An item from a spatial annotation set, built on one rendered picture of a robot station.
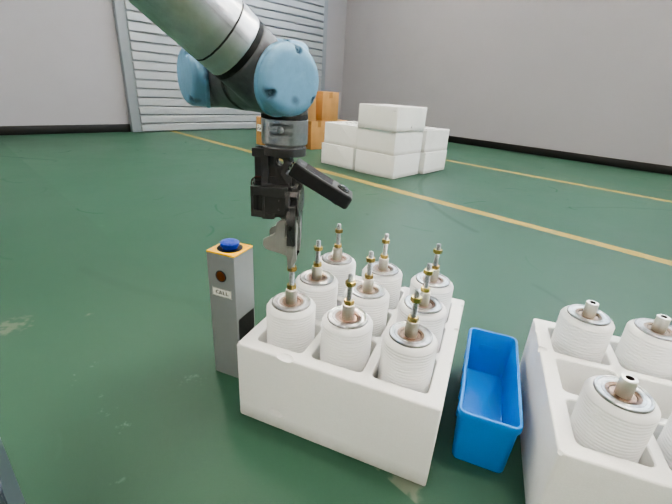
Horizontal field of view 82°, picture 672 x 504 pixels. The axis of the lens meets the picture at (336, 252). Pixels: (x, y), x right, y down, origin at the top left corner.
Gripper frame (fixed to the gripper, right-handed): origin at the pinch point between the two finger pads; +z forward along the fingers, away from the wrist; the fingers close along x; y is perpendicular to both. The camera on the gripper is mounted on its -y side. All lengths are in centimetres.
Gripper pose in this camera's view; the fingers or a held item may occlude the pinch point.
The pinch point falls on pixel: (295, 257)
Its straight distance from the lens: 71.7
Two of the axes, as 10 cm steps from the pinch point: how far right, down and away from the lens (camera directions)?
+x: -0.5, 3.9, -9.2
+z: -0.6, 9.2, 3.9
